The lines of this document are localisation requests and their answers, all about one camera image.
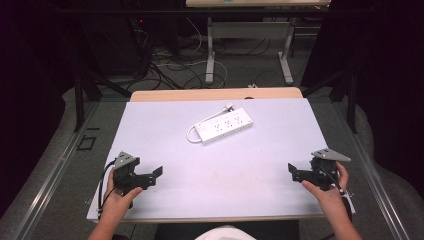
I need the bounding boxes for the white desk with metal legs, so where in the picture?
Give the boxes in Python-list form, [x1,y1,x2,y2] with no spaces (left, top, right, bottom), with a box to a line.
[185,0,332,86]

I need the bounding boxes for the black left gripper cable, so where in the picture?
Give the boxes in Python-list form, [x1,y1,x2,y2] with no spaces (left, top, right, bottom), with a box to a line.
[97,159,118,215]

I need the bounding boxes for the white power strip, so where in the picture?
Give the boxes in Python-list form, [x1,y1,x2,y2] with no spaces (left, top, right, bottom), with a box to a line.
[194,107,254,145]

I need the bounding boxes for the dark computer tower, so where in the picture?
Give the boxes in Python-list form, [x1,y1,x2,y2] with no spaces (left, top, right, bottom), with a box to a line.
[79,14,153,78]

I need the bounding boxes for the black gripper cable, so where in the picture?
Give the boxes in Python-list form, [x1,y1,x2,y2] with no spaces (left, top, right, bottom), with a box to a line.
[318,165,356,221]
[97,159,118,215]

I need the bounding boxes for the black floor hatch frame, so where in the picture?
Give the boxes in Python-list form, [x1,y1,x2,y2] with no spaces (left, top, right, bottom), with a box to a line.
[76,135,98,152]

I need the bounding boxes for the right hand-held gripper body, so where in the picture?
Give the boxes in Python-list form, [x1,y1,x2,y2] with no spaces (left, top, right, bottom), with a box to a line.
[309,147,352,192]

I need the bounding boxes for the tangle of floor cables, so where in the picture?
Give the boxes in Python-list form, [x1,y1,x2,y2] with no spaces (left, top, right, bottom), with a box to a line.
[126,16,278,92]

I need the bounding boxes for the aluminium floor rail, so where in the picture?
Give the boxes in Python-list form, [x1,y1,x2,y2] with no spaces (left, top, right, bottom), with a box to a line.
[11,101,101,240]
[331,99,413,240]

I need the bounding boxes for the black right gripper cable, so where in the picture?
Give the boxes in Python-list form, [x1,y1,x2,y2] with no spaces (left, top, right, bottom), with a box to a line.
[318,165,356,221]

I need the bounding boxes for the white power strip cable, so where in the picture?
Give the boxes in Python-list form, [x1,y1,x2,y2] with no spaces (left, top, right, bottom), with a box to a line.
[185,107,231,144]

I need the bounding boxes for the person's white shirt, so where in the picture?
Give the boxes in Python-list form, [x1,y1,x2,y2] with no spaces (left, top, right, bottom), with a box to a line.
[194,224,257,240]

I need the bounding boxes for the person's left hand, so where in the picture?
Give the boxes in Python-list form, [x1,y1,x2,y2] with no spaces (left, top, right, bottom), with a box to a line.
[99,169,144,223]

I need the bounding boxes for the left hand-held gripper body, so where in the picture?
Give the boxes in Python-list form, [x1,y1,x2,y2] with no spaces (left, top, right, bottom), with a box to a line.
[112,151,144,198]

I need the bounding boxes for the black metal stand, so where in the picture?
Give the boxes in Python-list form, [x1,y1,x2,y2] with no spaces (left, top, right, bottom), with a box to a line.
[300,64,360,135]
[73,64,133,133]

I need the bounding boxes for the person's right hand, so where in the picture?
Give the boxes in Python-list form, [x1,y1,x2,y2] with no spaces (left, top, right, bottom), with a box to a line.
[301,161,350,215]

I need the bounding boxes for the person's dark pants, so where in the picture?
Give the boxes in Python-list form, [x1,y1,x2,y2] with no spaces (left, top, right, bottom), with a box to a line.
[154,219,301,240]

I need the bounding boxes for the white table mat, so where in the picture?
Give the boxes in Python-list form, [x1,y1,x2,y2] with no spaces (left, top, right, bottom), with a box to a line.
[86,97,329,221]

